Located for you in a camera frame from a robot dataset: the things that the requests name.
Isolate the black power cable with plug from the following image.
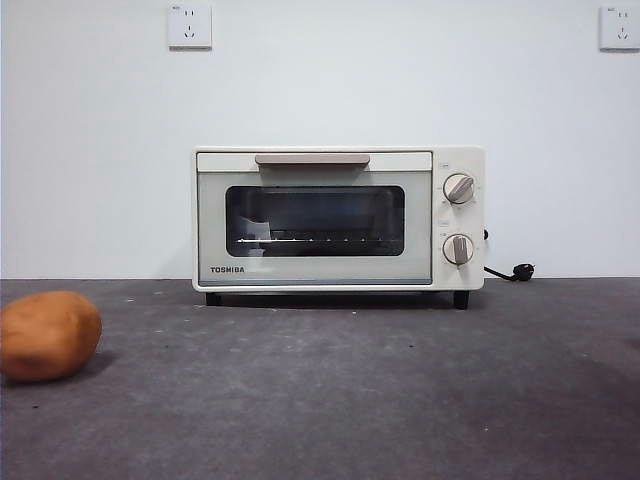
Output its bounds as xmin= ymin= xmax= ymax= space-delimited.
xmin=481 ymin=227 xmax=538 ymax=283

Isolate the white and beige oven knob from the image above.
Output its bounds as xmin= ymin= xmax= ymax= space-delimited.
xmin=441 ymin=232 xmax=476 ymax=267
xmin=442 ymin=172 xmax=477 ymax=206

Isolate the beige oven door handle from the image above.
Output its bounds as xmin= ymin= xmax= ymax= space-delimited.
xmin=254 ymin=153 xmax=372 ymax=171

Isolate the brown potato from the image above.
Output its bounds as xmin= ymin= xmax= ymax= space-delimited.
xmin=0 ymin=290 xmax=104 ymax=385

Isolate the white wall socket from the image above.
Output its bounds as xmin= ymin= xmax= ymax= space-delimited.
xmin=598 ymin=4 xmax=640 ymax=51
xmin=167 ymin=2 xmax=214 ymax=51

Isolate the metal wire oven rack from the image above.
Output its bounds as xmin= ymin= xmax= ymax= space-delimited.
xmin=236 ymin=235 xmax=404 ymax=245

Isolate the white toaster oven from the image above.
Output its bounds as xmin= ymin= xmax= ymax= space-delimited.
xmin=192 ymin=144 xmax=486 ymax=311

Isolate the glass oven door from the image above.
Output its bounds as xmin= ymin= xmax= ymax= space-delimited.
xmin=196 ymin=151 xmax=434 ymax=287

